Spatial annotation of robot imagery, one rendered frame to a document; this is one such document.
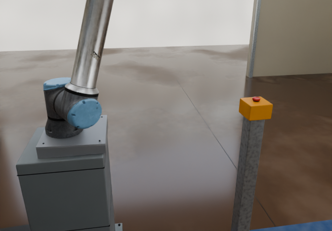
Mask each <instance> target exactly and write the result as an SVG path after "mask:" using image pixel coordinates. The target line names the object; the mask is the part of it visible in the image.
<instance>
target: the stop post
mask: <svg viewBox="0 0 332 231"><path fill-rule="evenodd" d="M259 98H260V101H254V100H253V99H252V97H248V98H240V104H239V113H241V114H242V115H243V116H244V117H243V126H242V135H241V144H240V153H239V162H238V171H237V180H236V189H235V198H234V207H233V216H232V225H231V231H249V228H250V221H251V214H252V207H253V200H254V193H255V186H256V179H257V172H258V165H259V158H260V151H261V144H262V136H263V129H264V123H265V119H271V114H272V108H273V104H271V103H270V102H268V101H267V100H265V99H264V98H262V97H259Z"/></svg>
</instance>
